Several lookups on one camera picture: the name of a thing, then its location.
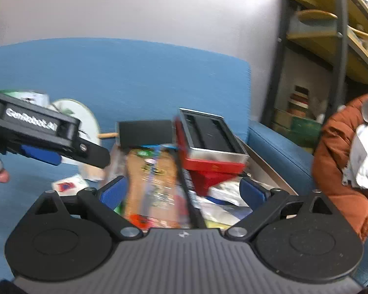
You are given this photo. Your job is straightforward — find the wooden plate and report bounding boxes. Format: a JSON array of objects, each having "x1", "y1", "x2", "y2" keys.
[{"x1": 296, "y1": 10, "x2": 338, "y2": 22}]

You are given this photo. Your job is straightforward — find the red box with black tray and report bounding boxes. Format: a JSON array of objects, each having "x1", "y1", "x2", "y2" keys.
[{"x1": 173, "y1": 108, "x2": 250, "y2": 175}]

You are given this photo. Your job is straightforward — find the brown cardboard box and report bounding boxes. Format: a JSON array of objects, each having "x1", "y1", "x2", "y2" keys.
[{"x1": 106, "y1": 138, "x2": 298, "y2": 230}]

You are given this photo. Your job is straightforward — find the white patterned packet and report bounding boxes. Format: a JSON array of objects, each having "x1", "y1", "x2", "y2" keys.
[{"x1": 202, "y1": 181, "x2": 255, "y2": 221}]

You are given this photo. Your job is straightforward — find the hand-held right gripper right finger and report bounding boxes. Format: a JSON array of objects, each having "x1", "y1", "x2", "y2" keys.
[{"x1": 226, "y1": 177, "x2": 333, "y2": 240}]

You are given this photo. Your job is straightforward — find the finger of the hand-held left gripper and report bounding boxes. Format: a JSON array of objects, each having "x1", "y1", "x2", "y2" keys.
[
  {"x1": 69, "y1": 136, "x2": 111, "y2": 169},
  {"x1": 20, "y1": 145, "x2": 62, "y2": 166}
]

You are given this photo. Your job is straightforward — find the orange jacket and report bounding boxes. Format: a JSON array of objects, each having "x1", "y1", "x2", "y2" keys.
[{"x1": 311, "y1": 92, "x2": 368, "y2": 242}]

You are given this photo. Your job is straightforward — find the small white printed packet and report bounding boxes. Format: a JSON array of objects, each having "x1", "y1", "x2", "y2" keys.
[{"x1": 52, "y1": 174, "x2": 91, "y2": 198}]

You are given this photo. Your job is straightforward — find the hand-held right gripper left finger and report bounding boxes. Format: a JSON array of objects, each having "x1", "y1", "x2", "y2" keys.
[{"x1": 34, "y1": 176, "x2": 143, "y2": 240}]

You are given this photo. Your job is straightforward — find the metal storage shelf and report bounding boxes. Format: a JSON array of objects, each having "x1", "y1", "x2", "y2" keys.
[{"x1": 261, "y1": 0, "x2": 368, "y2": 147}]

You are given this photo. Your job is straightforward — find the red packet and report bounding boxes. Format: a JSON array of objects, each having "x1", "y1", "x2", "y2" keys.
[{"x1": 188, "y1": 171, "x2": 237, "y2": 196}]

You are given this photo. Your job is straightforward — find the orange snack packet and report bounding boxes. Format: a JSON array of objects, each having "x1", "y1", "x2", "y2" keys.
[{"x1": 123, "y1": 148, "x2": 191, "y2": 229}]

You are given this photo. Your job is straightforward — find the round floral fan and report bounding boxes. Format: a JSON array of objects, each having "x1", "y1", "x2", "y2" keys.
[{"x1": 48, "y1": 98, "x2": 119, "y2": 147}]

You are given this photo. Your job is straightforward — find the blue fabric sofa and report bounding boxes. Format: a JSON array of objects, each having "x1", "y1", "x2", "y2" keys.
[{"x1": 0, "y1": 38, "x2": 368, "y2": 294}]

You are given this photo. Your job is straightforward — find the green box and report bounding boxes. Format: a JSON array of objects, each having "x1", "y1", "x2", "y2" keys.
[{"x1": 271, "y1": 110, "x2": 324, "y2": 141}]

